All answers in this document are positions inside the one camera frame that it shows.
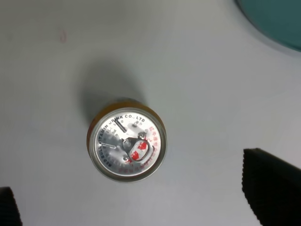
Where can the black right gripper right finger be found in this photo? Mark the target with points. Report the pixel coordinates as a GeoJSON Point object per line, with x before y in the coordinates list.
{"type": "Point", "coordinates": [272, 188]}

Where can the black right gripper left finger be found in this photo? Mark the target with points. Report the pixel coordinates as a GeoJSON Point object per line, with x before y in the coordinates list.
{"type": "Point", "coordinates": [9, 213]}

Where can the teal round plastic tray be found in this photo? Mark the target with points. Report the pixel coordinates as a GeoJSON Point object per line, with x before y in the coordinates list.
{"type": "Point", "coordinates": [279, 20]}

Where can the gold Red Bull can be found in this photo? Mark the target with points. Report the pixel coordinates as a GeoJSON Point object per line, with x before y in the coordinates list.
{"type": "Point", "coordinates": [126, 141]}

